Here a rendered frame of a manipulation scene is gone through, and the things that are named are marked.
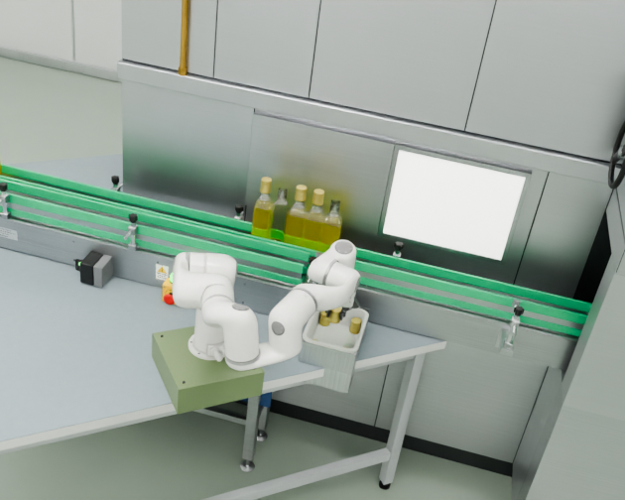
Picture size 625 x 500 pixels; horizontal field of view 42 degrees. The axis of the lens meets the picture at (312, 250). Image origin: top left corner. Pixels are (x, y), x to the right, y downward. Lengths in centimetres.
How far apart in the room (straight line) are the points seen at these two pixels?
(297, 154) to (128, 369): 87
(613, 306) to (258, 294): 108
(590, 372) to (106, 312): 150
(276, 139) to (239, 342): 91
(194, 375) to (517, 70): 128
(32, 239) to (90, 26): 359
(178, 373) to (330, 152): 87
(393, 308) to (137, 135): 106
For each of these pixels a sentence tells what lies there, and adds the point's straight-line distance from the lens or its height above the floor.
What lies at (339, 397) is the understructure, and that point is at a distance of 322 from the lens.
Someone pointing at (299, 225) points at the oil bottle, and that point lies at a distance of 261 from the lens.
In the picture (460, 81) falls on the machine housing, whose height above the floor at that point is 155.
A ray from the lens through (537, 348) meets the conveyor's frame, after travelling 270.
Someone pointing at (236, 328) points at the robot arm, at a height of 117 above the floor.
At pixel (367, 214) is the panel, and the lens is 270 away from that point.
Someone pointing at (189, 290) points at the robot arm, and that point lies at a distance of 209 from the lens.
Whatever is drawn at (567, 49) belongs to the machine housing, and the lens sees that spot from 247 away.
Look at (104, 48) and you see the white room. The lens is 632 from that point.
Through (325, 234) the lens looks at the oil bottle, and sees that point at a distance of 259.
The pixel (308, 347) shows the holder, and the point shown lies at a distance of 247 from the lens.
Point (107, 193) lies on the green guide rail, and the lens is 289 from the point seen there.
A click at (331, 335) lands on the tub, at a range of 259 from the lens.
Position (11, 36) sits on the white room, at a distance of 669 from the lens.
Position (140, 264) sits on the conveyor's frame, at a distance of 274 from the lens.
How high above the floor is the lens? 238
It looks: 33 degrees down
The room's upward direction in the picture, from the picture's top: 8 degrees clockwise
